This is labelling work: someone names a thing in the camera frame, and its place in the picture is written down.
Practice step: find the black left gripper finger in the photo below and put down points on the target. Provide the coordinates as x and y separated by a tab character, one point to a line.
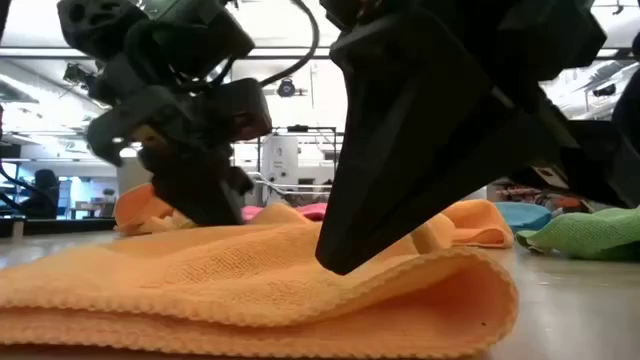
242	181
195	190

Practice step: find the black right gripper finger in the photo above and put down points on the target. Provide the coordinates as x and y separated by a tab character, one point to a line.
400	150

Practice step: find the yellow microfiber towel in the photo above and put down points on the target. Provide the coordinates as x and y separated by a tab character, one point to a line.
182	220

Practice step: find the pink microfiber towel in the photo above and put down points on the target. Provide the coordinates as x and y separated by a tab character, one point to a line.
310	211

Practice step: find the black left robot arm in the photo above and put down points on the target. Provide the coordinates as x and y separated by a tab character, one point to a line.
100	20

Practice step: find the blue microfiber towel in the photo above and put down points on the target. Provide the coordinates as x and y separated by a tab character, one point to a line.
522	215

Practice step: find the green microfiber towel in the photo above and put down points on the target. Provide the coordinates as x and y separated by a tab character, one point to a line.
590	232

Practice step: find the white plant pot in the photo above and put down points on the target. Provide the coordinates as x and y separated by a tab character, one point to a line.
131	175

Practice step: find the black ceiling-hung device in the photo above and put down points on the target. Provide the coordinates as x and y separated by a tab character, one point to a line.
77	75

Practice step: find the small black ceiling device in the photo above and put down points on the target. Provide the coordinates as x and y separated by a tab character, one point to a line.
604	90

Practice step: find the black office chair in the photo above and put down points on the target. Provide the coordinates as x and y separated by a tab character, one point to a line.
45	195

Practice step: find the shelf with red bins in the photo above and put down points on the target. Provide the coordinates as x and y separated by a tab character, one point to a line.
570	202

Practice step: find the round black ceiling camera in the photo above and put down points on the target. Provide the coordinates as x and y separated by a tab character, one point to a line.
286	88

